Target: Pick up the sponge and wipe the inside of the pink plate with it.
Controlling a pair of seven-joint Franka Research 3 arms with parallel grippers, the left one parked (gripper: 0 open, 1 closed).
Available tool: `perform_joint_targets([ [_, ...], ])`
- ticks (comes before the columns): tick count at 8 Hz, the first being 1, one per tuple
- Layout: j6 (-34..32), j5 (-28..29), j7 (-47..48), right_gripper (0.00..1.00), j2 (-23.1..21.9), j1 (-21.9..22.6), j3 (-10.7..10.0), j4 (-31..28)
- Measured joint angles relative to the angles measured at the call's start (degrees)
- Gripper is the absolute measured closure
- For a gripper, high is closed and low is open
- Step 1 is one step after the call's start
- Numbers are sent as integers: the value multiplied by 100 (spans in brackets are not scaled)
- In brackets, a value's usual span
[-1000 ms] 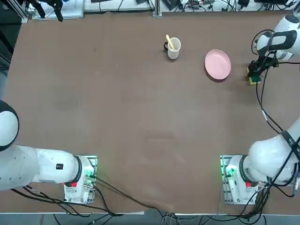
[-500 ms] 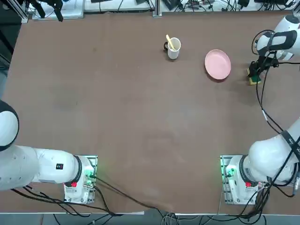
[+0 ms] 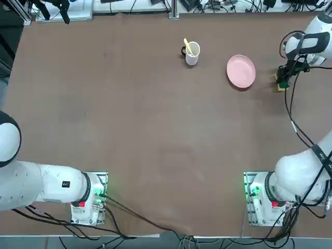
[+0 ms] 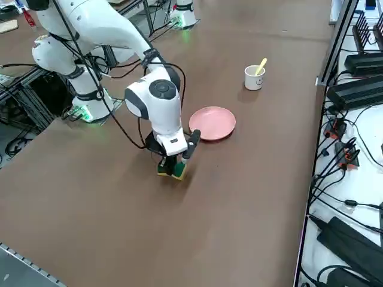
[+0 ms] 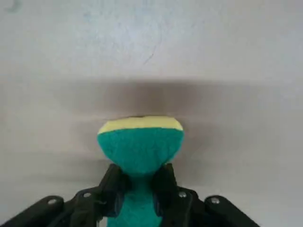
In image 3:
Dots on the green and yellow sponge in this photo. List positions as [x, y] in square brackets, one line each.
[281, 89]

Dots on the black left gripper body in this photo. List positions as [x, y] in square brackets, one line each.
[55, 2]

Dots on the yellow spoon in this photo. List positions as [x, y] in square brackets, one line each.
[188, 48]

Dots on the aluminium frame post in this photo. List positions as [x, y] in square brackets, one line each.
[173, 10]

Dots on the black electronic device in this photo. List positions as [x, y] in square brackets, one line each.
[190, 5]

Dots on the pink plate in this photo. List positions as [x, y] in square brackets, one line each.
[241, 71]

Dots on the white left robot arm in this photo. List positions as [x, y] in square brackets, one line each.
[52, 186]

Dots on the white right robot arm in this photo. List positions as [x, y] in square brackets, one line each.
[293, 171]

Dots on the aluminium profile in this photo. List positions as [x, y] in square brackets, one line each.
[24, 11]

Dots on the white mug with smiley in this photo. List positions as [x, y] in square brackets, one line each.
[191, 60]

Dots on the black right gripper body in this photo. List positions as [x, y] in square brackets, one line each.
[295, 67]

